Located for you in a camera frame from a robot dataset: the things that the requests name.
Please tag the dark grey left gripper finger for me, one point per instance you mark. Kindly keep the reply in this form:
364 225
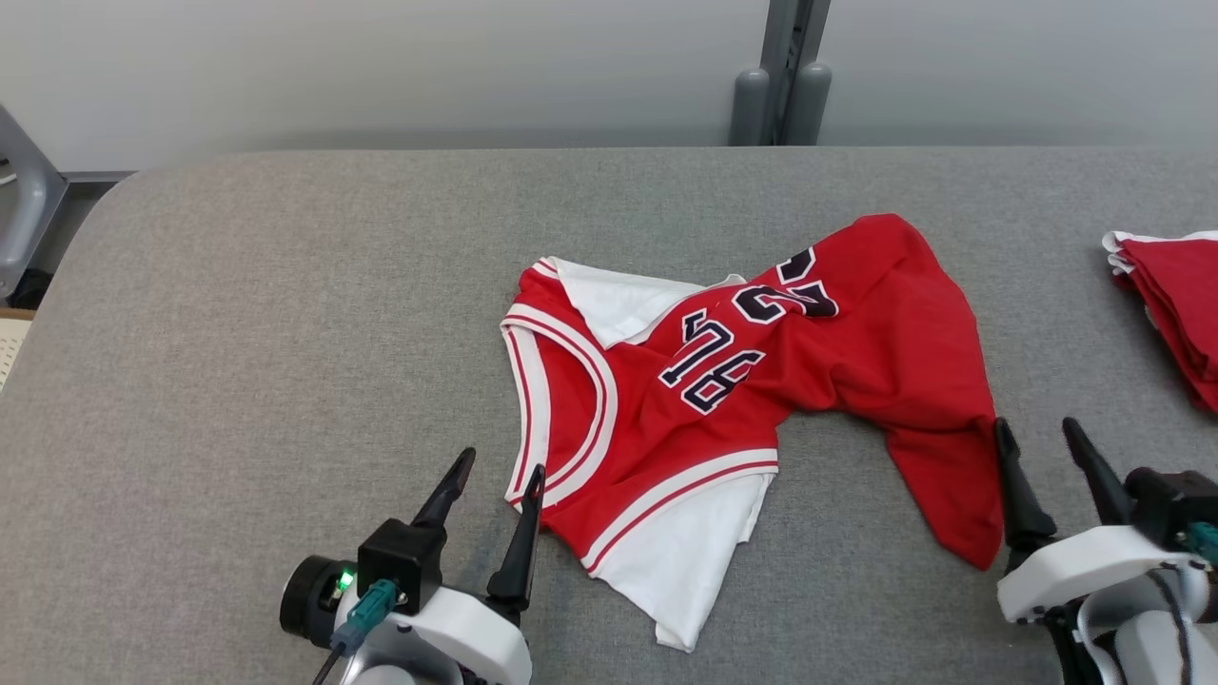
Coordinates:
519 561
447 495

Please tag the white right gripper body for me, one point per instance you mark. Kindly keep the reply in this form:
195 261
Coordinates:
1075 571

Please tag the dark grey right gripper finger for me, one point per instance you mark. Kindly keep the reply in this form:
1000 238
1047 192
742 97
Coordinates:
1104 480
1023 514

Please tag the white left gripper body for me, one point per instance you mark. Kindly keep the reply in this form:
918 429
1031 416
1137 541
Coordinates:
466 637

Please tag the red shorts with white trim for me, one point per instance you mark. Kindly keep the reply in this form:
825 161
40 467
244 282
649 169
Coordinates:
1180 304

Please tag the red white basketball jersey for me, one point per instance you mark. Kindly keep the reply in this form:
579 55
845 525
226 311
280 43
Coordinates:
856 342

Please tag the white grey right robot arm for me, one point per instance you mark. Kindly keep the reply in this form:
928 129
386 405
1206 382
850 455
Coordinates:
1147 652

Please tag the cream perforated laundry basket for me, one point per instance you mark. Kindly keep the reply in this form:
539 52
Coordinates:
11 352

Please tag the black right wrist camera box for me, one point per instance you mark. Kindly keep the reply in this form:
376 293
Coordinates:
1170 504

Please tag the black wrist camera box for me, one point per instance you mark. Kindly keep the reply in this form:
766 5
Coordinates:
400 566
1170 504

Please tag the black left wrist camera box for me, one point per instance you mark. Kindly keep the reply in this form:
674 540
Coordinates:
400 566

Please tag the grey cylindrical post foot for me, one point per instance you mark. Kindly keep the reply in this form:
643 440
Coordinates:
749 109
809 105

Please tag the grey partition base rail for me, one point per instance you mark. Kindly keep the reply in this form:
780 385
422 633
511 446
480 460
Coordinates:
95 177

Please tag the grey metal bracket frame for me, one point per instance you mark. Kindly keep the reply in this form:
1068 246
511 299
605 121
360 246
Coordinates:
33 205

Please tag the grey metal partition post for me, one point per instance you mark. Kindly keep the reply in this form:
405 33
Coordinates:
795 48

